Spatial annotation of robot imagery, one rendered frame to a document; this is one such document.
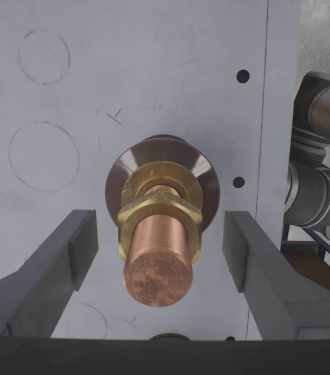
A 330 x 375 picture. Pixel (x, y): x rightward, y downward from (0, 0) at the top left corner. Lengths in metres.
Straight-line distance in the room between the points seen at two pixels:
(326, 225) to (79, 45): 0.46
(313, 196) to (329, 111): 0.15
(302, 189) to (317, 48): 1.49
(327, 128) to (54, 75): 0.43
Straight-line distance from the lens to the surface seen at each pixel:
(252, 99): 0.32
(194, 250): 0.16
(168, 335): 0.42
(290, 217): 0.49
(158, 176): 0.20
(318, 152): 0.67
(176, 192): 0.20
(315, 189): 0.49
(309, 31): 1.89
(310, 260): 1.41
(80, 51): 0.32
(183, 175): 0.21
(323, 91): 0.61
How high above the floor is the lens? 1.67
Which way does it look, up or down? 74 degrees down
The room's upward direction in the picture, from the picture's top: 179 degrees counter-clockwise
